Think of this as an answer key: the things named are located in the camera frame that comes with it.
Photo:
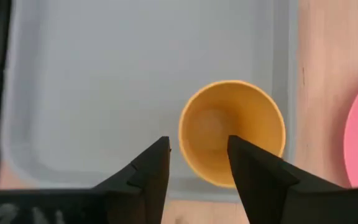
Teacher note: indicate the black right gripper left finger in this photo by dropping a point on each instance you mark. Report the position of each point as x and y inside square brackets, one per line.
[145, 186]

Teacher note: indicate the yellow ribbed cup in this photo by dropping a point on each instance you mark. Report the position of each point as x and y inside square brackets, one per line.
[216, 118]

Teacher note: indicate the grey plastic tray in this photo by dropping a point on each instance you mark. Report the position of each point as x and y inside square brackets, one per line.
[104, 93]

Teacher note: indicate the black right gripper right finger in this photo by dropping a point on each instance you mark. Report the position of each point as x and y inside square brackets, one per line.
[259, 180]

